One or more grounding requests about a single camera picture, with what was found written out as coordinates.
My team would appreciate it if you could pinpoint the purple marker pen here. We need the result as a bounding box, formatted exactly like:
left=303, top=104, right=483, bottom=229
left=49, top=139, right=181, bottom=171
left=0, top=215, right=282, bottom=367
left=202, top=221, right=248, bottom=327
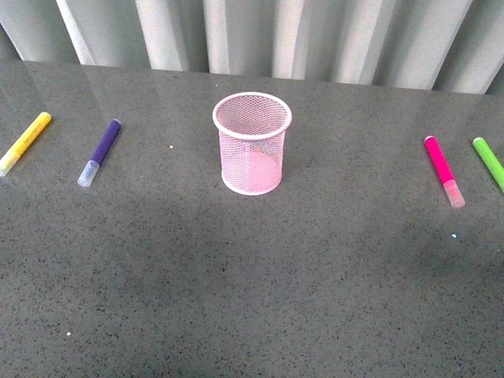
left=77, top=119, right=121, bottom=187

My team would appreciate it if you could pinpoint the pink marker pen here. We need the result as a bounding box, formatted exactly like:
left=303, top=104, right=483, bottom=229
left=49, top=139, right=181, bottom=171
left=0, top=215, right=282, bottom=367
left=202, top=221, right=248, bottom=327
left=424, top=135, right=465, bottom=208

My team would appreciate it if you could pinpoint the pink mesh pen cup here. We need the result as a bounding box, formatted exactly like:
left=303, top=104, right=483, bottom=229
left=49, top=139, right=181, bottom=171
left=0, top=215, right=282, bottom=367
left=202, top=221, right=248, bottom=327
left=213, top=92, right=292, bottom=195

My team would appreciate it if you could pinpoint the grey pleated curtain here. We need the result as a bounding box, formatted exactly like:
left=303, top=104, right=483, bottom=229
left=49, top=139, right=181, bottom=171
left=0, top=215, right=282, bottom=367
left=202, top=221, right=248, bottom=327
left=1, top=0, right=503, bottom=95

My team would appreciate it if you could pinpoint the green marker pen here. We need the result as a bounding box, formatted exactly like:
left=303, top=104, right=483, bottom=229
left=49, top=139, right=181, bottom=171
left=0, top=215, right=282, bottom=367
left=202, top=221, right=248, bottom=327
left=472, top=137, right=504, bottom=191

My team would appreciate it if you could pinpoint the yellow marker pen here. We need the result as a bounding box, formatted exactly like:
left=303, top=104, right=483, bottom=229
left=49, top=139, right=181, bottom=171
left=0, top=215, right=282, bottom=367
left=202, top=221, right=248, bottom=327
left=1, top=112, right=52, bottom=177

